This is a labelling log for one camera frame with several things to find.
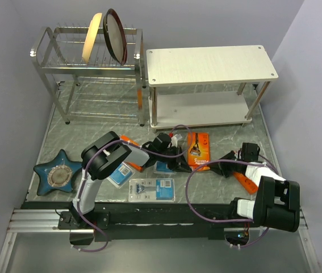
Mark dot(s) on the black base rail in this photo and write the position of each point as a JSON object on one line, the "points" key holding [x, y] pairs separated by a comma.
{"points": [[110, 221]]}

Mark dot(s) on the cream plate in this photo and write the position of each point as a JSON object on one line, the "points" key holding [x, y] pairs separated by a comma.
{"points": [[91, 37]]}

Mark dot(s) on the blue razor blister pack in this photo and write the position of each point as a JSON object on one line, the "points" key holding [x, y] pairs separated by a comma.
{"points": [[161, 168], [151, 190], [121, 175]]}

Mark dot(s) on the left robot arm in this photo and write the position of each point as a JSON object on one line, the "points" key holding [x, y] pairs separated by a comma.
{"points": [[101, 158]]}

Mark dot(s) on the blue razor blister pack left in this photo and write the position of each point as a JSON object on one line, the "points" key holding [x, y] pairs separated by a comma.
{"points": [[121, 175]]}

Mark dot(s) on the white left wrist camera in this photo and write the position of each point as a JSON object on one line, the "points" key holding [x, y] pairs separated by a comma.
{"points": [[175, 138]]}

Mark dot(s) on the orange razor box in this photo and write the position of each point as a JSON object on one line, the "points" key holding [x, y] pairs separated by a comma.
{"points": [[199, 149], [134, 166], [246, 182]]}

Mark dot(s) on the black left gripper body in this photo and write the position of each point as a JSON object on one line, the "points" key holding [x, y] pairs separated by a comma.
{"points": [[171, 162]]}

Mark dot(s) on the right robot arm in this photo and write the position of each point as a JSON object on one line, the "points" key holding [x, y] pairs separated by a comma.
{"points": [[277, 201]]}

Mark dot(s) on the blue razor blister pack centre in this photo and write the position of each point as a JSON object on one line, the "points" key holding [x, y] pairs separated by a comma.
{"points": [[161, 168]]}

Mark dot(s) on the dark brown plate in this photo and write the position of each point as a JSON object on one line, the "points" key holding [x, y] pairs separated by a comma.
{"points": [[115, 37]]}

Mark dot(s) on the blue star-shaped dish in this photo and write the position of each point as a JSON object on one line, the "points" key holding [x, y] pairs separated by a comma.
{"points": [[57, 174]]}

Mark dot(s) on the blue razor blister pack front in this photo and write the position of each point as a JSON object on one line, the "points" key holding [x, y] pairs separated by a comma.
{"points": [[151, 190]]}

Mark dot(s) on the white two-tier shelf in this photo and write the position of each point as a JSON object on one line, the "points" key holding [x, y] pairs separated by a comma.
{"points": [[207, 86]]}

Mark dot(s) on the steel dish rack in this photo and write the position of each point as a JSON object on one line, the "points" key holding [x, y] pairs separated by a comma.
{"points": [[99, 90]]}

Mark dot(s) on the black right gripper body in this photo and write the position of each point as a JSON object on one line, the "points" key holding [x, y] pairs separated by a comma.
{"points": [[236, 166]]}

